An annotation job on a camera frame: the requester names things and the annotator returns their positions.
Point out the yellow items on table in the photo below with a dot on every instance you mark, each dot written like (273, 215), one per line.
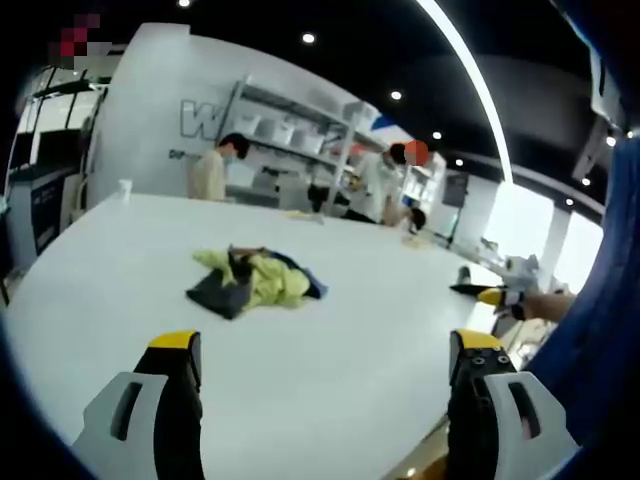
(305, 216)

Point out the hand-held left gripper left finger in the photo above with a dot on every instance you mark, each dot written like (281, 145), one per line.
(135, 430)

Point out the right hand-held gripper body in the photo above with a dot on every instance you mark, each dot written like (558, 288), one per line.
(520, 272)

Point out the small grey object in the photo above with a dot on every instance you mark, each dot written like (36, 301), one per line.
(465, 275)

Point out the small white bottle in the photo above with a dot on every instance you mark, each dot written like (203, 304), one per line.
(124, 191)

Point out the yellow-green and navy garment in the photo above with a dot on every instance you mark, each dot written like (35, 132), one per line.
(272, 282)

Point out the long ceiling strip light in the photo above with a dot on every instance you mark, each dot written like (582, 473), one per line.
(482, 85)

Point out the grey metal shelf rack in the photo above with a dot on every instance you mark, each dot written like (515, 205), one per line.
(300, 135)

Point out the white storage bin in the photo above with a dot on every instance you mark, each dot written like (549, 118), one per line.
(256, 126)
(283, 133)
(309, 140)

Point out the black display cabinet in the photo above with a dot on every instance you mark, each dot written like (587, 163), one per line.
(42, 200)

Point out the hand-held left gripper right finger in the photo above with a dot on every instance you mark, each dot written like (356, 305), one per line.
(500, 430)

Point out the person's right hand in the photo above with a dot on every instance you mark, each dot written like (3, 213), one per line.
(547, 306)

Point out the white shelf unit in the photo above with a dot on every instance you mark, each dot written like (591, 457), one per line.
(425, 192)

